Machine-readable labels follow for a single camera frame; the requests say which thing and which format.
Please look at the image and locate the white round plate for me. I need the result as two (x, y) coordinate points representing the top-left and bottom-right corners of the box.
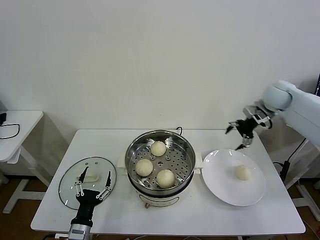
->
(201, 149), (266, 207)

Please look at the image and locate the white side table with laptop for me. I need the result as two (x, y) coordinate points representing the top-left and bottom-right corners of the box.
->
(284, 136), (320, 216)

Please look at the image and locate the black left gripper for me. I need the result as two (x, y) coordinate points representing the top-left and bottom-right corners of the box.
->
(70, 166), (113, 227)

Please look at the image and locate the white side table with adapter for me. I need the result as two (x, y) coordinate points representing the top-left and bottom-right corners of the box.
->
(0, 109), (55, 214)

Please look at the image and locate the glass lid with cream handle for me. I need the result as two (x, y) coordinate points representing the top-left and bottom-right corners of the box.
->
(58, 156), (118, 210)

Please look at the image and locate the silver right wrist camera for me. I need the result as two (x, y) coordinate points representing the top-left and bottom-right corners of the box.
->
(243, 105), (273, 130)

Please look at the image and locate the white steamed baozi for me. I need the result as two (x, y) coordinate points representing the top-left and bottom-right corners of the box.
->
(156, 169), (175, 189)
(150, 141), (167, 157)
(235, 164), (252, 181)
(135, 158), (154, 177)

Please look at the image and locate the thin pink floor cable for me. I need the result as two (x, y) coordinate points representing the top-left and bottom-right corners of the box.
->
(305, 221), (320, 232)

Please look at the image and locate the black cable with clamp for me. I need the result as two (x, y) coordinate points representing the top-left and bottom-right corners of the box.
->
(272, 138), (309, 181)

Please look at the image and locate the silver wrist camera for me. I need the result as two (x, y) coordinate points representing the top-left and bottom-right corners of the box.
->
(67, 223), (93, 240)
(243, 105), (273, 130)

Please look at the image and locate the white electric cooker pot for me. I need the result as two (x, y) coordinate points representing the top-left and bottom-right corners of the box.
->
(116, 151), (204, 210)

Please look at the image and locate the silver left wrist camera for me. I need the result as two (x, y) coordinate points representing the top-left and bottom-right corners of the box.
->
(67, 223), (93, 240)

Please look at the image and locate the black looped cable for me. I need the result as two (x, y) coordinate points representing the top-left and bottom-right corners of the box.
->
(0, 121), (21, 140)

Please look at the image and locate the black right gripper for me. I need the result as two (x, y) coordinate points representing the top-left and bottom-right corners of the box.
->
(225, 118), (258, 151)

